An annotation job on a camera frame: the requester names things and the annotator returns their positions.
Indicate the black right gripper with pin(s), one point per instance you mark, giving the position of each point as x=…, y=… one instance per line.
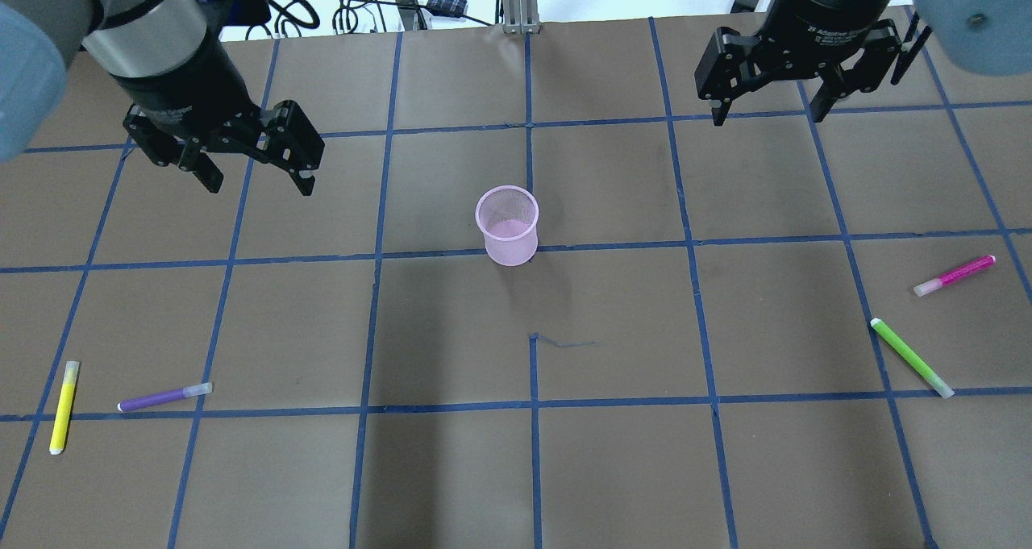
x=821, y=10

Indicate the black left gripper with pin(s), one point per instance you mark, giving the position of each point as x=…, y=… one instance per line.
x=184, y=85

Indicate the pink pen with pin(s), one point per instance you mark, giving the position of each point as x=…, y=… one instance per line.
x=951, y=277

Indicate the purple pen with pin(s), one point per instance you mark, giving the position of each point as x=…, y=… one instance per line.
x=162, y=398

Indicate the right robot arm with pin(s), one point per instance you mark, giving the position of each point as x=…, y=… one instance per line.
x=984, y=37

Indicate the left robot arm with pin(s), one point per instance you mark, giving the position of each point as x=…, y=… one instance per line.
x=188, y=99

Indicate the pink mesh cup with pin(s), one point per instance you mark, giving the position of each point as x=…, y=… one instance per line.
x=507, y=217

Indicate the green pen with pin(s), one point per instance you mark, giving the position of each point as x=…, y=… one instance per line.
x=911, y=357

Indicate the yellow pen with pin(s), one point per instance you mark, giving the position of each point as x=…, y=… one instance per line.
x=64, y=408

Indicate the aluminium frame post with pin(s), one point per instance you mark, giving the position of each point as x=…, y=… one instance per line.
x=519, y=17

